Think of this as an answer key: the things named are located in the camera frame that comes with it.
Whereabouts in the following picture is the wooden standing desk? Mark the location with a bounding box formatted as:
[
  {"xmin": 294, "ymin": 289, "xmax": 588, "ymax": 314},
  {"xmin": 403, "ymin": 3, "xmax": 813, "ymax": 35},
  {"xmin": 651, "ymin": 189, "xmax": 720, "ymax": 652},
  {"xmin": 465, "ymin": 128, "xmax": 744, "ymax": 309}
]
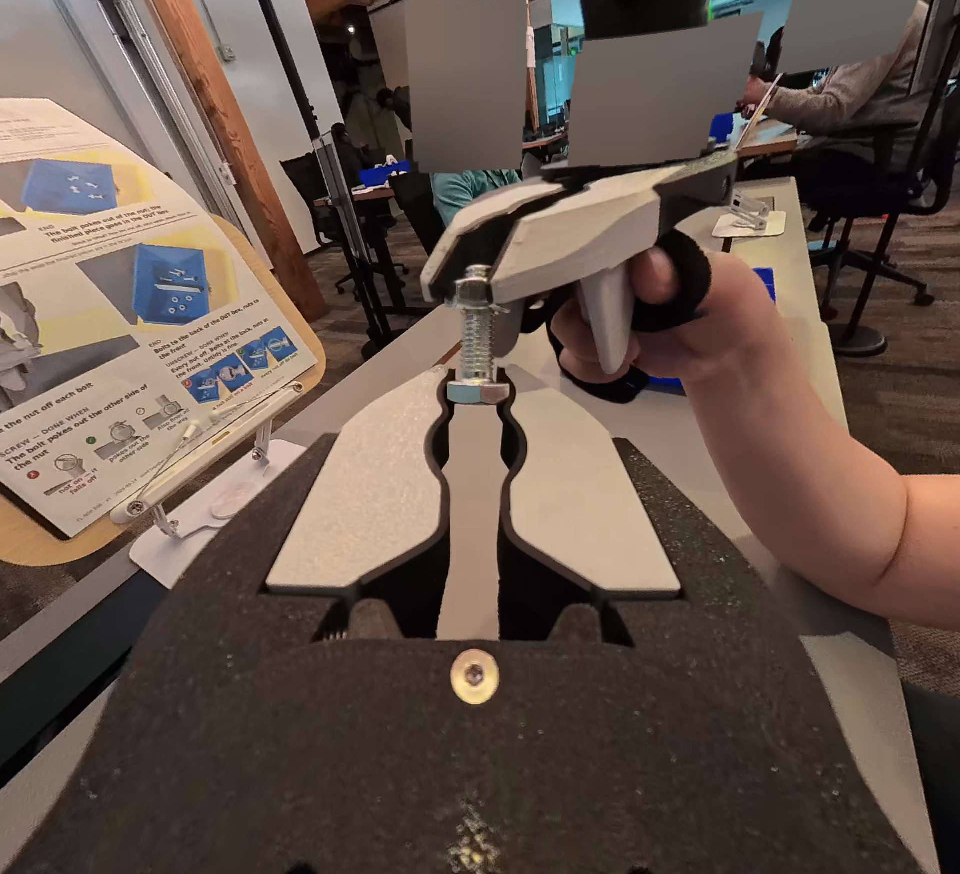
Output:
[{"xmin": 313, "ymin": 184, "xmax": 412, "ymax": 361}]

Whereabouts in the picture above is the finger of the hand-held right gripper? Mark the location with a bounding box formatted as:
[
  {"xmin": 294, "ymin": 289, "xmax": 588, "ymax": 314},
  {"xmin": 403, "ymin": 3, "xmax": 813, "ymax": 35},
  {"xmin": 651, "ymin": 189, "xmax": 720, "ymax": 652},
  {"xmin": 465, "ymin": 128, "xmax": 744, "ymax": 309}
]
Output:
[
  {"xmin": 418, "ymin": 167, "xmax": 575, "ymax": 298},
  {"xmin": 487, "ymin": 165, "xmax": 680, "ymax": 377}
]

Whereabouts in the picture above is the small blue storage bin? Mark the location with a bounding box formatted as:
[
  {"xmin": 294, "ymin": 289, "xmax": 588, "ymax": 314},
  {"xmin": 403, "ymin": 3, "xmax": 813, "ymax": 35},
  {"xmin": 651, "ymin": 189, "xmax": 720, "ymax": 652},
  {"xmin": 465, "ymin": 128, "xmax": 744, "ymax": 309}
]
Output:
[{"xmin": 358, "ymin": 160, "xmax": 414, "ymax": 190}]

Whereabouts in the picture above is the wooden pillar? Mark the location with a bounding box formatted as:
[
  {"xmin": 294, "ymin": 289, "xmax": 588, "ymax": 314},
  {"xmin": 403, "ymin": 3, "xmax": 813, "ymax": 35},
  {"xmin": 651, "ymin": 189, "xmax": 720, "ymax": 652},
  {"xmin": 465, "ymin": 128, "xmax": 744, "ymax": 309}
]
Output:
[{"xmin": 101, "ymin": 0, "xmax": 329, "ymax": 324}]

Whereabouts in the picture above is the silver hex bolt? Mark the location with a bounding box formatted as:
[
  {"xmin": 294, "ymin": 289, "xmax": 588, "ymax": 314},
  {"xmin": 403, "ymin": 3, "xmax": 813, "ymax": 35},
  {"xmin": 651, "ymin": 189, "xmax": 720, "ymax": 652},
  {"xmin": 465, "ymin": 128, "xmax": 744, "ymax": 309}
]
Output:
[{"xmin": 447, "ymin": 265, "xmax": 513, "ymax": 406}]

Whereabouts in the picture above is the silver hex nut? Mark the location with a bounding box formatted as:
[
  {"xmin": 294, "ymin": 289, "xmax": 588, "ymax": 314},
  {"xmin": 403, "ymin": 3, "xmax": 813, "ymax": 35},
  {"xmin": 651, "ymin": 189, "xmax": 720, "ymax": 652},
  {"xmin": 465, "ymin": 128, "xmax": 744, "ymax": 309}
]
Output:
[{"xmin": 447, "ymin": 280, "xmax": 513, "ymax": 310}]

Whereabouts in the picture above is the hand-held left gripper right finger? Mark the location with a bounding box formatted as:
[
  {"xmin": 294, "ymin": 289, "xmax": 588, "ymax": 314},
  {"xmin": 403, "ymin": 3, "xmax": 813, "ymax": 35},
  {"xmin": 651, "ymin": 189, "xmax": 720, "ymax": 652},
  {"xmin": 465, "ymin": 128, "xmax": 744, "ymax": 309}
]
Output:
[{"xmin": 496, "ymin": 364, "xmax": 684, "ymax": 599}]

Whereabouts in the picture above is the person's right hand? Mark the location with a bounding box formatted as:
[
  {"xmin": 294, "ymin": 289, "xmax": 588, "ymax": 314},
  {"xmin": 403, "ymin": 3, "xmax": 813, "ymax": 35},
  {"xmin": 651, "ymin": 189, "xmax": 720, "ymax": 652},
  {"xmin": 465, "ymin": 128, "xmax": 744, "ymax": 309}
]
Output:
[{"xmin": 547, "ymin": 244, "xmax": 789, "ymax": 404}]

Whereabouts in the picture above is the black office chair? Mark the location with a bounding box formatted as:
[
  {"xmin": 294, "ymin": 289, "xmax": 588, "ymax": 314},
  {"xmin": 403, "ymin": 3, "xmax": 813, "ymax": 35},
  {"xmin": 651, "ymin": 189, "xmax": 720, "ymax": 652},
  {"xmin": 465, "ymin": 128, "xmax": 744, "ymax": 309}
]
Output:
[
  {"xmin": 796, "ymin": 0, "xmax": 960, "ymax": 359},
  {"xmin": 388, "ymin": 171, "xmax": 445, "ymax": 259},
  {"xmin": 279, "ymin": 152, "xmax": 340, "ymax": 247}
]

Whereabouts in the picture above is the blue plastic bin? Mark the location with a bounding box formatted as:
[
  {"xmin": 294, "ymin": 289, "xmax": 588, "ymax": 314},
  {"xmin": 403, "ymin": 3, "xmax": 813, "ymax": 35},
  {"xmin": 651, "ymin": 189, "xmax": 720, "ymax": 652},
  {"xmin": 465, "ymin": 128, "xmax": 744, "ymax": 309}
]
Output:
[{"xmin": 648, "ymin": 266, "xmax": 778, "ymax": 392}]

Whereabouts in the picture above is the glass desk divider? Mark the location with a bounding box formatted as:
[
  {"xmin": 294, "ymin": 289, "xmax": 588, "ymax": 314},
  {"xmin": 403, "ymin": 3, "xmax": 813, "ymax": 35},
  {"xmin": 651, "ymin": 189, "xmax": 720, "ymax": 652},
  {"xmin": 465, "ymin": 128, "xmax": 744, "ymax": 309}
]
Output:
[{"xmin": 311, "ymin": 133, "xmax": 360, "ymax": 271}]

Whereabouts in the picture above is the white sheet clip bar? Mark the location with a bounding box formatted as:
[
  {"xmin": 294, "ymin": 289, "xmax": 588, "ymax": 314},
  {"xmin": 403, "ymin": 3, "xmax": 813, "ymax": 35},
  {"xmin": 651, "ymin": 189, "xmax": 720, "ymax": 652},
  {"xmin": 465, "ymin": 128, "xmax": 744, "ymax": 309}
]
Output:
[{"xmin": 111, "ymin": 382, "xmax": 305, "ymax": 524}]

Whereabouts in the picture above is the white stand base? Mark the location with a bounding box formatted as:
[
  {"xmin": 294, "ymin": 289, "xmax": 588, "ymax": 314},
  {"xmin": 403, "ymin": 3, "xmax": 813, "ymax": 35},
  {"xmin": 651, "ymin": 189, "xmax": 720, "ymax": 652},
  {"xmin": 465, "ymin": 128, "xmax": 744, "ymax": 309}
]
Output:
[
  {"xmin": 711, "ymin": 187, "xmax": 786, "ymax": 239},
  {"xmin": 129, "ymin": 439, "xmax": 309, "ymax": 590}
]

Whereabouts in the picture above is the black pole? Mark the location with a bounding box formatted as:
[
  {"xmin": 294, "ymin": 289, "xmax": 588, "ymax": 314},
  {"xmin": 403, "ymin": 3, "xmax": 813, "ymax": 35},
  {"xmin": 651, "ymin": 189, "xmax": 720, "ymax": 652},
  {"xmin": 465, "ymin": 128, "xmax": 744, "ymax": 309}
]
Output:
[{"xmin": 225, "ymin": 0, "xmax": 325, "ymax": 140}]

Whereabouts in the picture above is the printed instruction sheet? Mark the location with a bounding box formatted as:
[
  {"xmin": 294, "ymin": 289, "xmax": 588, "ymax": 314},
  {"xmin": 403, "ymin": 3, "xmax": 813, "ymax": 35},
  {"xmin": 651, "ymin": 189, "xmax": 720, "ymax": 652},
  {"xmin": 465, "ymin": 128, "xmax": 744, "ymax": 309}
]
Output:
[{"xmin": 0, "ymin": 97, "xmax": 321, "ymax": 539}]

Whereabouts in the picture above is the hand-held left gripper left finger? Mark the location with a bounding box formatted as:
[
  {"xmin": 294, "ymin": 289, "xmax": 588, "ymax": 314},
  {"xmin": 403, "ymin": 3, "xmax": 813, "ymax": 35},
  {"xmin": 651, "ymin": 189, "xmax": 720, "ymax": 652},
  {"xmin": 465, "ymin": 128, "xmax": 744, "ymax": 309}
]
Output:
[{"xmin": 264, "ymin": 366, "xmax": 457, "ymax": 598}]

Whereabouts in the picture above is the instruction sheet on wooden board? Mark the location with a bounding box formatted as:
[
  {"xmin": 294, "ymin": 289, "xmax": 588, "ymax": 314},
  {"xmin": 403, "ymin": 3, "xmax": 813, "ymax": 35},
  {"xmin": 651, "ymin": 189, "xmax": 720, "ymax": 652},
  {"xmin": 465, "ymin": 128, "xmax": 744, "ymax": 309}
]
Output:
[{"xmin": 0, "ymin": 214, "xmax": 329, "ymax": 566}]

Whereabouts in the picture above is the person's right forearm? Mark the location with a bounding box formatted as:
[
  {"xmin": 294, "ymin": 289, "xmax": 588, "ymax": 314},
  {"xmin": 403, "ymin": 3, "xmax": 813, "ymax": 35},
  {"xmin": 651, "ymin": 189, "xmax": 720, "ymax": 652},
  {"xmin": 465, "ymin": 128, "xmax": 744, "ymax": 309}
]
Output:
[{"xmin": 678, "ymin": 334, "xmax": 960, "ymax": 633}]

